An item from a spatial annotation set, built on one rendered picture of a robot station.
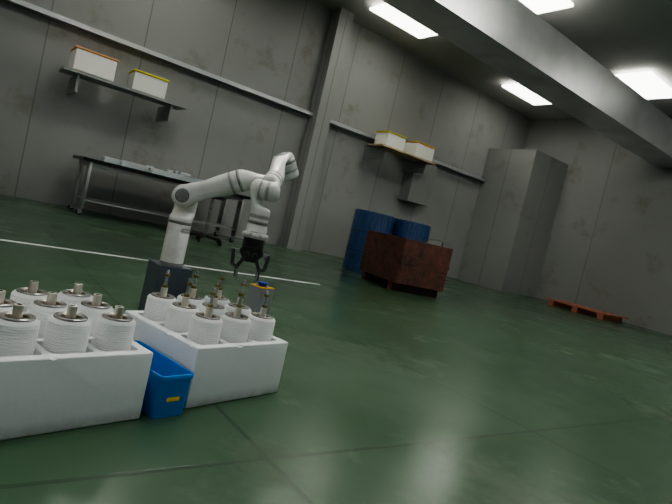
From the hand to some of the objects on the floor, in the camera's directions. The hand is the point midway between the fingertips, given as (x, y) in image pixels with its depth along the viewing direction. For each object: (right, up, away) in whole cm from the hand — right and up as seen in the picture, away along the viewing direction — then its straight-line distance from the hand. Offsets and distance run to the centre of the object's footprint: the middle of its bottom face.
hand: (245, 276), depth 184 cm
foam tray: (-15, -34, -8) cm, 38 cm away
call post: (-4, -35, +20) cm, 40 cm away
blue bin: (-24, -33, -34) cm, 53 cm away
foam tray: (-46, -29, -50) cm, 74 cm away
